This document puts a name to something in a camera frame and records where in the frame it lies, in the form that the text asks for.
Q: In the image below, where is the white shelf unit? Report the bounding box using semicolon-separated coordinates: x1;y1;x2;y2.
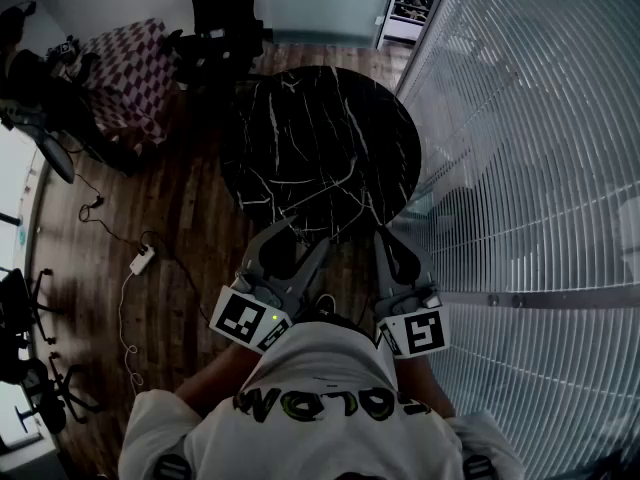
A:
374;0;454;50

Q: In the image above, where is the small grey device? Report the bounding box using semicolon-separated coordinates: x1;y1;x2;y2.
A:
45;35;81;67

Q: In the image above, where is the black high-back office chair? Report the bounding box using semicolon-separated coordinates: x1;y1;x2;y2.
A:
167;0;267;85

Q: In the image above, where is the grey mesh office chair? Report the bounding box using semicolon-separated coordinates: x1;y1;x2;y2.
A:
0;105;77;185

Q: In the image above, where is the checkered cloth-covered table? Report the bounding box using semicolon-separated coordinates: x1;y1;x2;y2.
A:
67;16;182;150

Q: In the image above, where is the black swivel chair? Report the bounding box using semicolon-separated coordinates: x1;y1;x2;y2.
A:
0;266;66;347
13;351;104;435

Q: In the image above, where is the person's white printed T-shirt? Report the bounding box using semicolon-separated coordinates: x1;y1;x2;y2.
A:
117;319;527;480

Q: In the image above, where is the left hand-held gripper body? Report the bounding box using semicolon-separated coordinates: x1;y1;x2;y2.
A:
208;266;303;356

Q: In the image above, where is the person's left forearm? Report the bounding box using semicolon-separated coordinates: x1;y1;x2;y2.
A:
173;340;262;419

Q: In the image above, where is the person's right forearm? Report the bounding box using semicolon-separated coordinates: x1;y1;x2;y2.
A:
394;351;457;419

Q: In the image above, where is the black cable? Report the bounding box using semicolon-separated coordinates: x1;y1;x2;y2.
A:
73;170;214;327

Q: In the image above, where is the frosted glass door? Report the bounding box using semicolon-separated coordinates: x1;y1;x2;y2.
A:
257;0;399;48

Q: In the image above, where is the white power strip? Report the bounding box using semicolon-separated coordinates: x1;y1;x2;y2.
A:
128;245;157;276

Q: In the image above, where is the grey metal wall rail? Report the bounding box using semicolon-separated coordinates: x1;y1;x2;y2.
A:
438;289;640;313

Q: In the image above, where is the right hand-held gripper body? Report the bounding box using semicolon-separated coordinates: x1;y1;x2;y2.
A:
373;281;451;360

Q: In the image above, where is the white cable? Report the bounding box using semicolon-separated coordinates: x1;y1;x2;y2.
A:
117;270;145;397

